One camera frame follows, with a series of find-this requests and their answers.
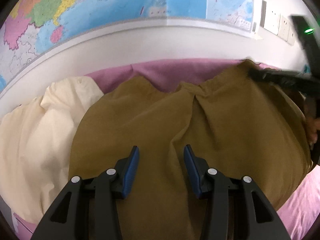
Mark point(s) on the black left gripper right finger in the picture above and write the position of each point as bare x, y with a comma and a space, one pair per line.
233, 205

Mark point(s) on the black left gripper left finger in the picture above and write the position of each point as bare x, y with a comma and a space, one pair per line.
87, 208

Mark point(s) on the brown corduroy jacket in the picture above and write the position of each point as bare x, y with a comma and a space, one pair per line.
239, 126

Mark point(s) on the person's right hand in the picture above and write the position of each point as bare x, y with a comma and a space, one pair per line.
311, 124

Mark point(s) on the pink bed sheet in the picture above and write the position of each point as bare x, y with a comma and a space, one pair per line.
300, 213

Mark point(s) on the cream pillow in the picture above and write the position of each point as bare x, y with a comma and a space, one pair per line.
36, 141

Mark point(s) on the white wall socket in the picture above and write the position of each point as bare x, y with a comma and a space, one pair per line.
277, 24

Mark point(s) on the colourful wall map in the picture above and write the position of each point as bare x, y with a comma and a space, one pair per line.
35, 26

